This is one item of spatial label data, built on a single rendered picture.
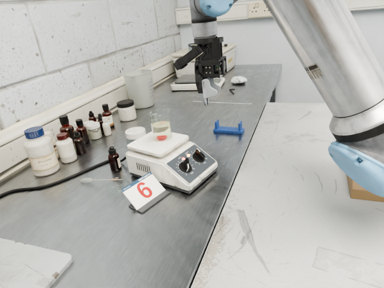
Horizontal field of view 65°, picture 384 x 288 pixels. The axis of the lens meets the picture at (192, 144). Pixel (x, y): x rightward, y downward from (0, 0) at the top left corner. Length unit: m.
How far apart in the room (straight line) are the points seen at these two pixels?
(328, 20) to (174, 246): 0.44
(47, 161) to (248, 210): 0.56
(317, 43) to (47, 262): 0.56
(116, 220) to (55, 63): 0.70
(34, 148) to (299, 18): 0.71
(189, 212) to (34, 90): 0.70
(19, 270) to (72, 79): 0.79
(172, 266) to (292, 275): 0.19
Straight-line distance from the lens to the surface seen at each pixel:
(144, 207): 0.69
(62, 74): 1.22
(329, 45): 0.46
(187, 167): 0.70
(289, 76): 2.09
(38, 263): 0.63
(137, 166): 0.78
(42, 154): 0.91
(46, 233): 0.71
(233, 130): 1.00
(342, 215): 0.67
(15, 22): 1.12
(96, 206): 0.74
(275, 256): 0.56
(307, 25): 0.45
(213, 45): 0.94
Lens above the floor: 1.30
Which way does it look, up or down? 25 degrees down
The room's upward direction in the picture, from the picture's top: 6 degrees counter-clockwise
